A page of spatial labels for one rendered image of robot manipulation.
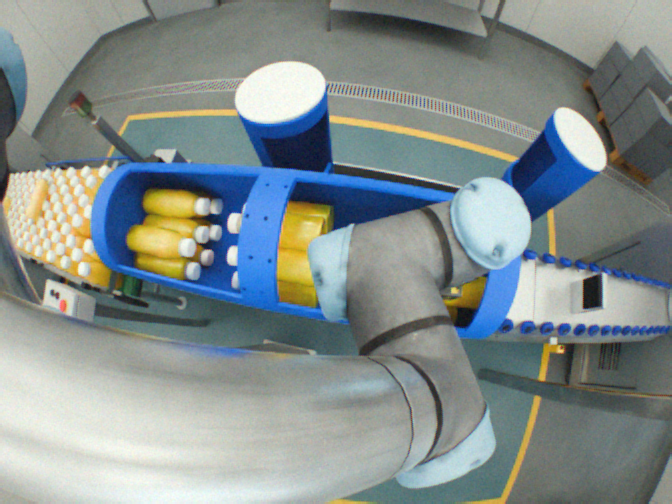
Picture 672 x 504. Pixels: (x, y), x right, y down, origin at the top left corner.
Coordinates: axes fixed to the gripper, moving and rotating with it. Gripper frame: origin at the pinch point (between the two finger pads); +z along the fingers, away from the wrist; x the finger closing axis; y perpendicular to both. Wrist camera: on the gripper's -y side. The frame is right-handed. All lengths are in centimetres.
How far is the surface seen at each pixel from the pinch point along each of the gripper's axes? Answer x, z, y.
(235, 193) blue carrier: 17.0, 8.2, -40.6
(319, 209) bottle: 11.6, -1.2, -17.5
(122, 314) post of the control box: -24, 34, -91
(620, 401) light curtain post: -27, 0, 74
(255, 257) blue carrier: -1.7, -10.8, -24.6
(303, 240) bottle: 3.7, -5.5, -18.5
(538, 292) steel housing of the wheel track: 5.5, 18.4, 45.5
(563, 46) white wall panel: 328, 90, 215
